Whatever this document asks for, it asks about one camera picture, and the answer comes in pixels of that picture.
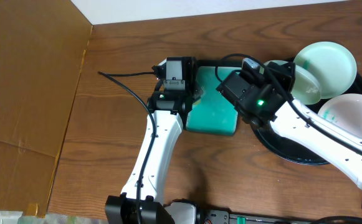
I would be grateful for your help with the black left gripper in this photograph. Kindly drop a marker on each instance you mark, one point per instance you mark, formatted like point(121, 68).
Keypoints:
point(194, 90)

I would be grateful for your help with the mint green plate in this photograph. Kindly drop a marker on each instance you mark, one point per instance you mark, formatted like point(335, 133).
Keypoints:
point(332, 64)
point(299, 82)

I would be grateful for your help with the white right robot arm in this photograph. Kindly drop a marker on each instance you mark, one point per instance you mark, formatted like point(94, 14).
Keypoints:
point(298, 123)

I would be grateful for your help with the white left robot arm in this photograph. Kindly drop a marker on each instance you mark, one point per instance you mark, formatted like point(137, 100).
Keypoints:
point(142, 197)

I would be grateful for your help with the round black tray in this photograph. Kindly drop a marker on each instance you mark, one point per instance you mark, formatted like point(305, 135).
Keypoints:
point(291, 150)

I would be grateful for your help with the white plate with green stain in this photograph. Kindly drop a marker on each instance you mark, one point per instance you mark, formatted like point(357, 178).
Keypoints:
point(345, 111)

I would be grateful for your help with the brown cardboard panel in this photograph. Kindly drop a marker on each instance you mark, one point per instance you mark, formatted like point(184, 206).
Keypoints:
point(42, 46)

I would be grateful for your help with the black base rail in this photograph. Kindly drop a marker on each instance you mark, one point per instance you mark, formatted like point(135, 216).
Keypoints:
point(216, 216)

